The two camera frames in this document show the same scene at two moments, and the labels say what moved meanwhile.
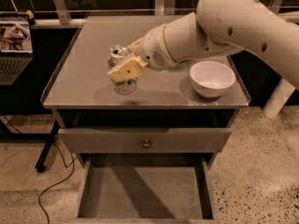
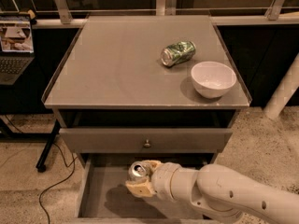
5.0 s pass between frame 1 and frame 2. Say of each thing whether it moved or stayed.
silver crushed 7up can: moved
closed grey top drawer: stayed
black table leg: stayed
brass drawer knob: stayed
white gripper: moved
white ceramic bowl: stayed
